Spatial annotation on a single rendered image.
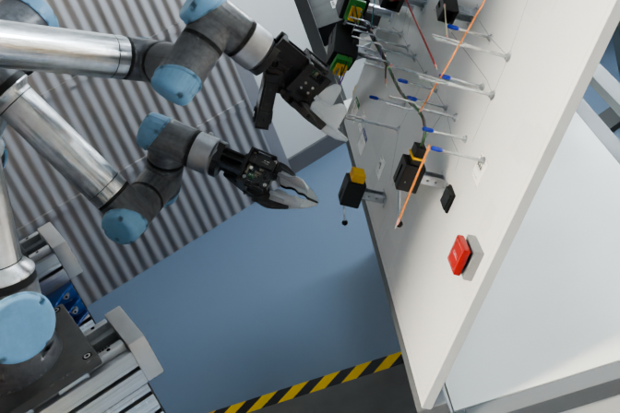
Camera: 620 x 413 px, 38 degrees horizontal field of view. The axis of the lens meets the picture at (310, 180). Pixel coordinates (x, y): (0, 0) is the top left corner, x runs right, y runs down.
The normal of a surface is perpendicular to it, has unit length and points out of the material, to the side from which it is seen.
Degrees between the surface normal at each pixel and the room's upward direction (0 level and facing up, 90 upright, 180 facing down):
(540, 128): 54
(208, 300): 0
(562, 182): 0
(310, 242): 0
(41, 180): 90
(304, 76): 92
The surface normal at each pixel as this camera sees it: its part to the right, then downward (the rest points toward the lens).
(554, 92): -0.95, -0.22
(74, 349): -0.32, -0.82
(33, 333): 0.63, 0.32
